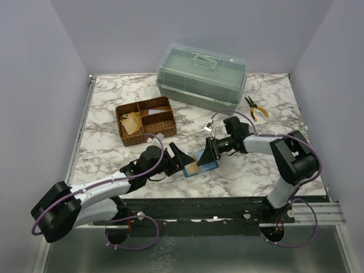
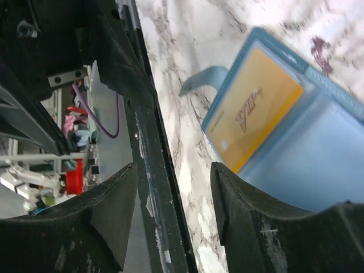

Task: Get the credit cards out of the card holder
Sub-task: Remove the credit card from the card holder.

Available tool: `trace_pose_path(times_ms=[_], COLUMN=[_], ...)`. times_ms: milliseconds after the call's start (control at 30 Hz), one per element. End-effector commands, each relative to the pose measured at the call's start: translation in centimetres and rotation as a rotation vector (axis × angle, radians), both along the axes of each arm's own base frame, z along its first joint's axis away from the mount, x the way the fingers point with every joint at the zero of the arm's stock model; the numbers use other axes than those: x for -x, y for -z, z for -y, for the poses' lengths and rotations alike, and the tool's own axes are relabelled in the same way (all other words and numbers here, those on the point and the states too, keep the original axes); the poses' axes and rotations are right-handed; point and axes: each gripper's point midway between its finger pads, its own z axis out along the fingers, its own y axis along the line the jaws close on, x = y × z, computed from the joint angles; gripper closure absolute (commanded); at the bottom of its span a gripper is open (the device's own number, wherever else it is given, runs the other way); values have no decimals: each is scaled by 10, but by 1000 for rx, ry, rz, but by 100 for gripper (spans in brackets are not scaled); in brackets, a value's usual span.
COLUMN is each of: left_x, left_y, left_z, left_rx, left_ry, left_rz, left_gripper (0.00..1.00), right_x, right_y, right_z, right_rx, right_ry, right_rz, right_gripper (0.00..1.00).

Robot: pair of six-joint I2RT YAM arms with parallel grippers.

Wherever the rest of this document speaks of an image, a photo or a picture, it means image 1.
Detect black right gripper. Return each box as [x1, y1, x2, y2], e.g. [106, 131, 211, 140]
[197, 135, 234, 166]

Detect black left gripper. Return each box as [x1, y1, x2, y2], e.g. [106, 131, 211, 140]
[146, 142, 194, 179]

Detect blue leather card holder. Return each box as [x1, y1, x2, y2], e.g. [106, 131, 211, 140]
[183, 151, 219, 178]

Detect gold credit card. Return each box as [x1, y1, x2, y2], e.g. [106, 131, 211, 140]
[122, 111, 142, 135]
[185, 154, 200, 176]

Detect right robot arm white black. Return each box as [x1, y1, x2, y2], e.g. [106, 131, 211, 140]
[197, 117, 320, 223]

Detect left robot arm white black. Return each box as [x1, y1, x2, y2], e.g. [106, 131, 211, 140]
[31, 143, 194, 243]

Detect white card in basket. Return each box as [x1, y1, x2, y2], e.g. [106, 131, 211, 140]
[148, 109, 165, 115]

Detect tan card in basket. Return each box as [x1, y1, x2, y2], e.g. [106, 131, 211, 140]
[121, 113, 135, 135]

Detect brown wicker divided basket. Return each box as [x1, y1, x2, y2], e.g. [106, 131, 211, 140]
[115, 96, 177, 147]

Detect green plastic storage box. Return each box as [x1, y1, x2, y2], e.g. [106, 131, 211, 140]
[156, 44, 247, 111]

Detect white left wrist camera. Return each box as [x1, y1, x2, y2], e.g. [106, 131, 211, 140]
[147, 133, 164, 146]

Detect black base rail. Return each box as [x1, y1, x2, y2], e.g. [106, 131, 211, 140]
[95, 197, 295, 241]

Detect yellow handled pliers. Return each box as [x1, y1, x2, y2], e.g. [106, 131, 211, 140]
[245, 96, 269, 122]

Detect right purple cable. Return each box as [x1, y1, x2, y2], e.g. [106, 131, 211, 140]
[209, 110, 322, 248]

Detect purple cable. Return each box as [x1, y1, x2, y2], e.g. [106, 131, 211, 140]
[31, 133, 166, 251]
[209, 110, 322, 248]

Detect left aluminium side rail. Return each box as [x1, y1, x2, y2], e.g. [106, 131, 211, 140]
[64, 75, 97, 185]

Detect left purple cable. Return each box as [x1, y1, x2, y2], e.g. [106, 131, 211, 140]
[31, 133, 166, 251]

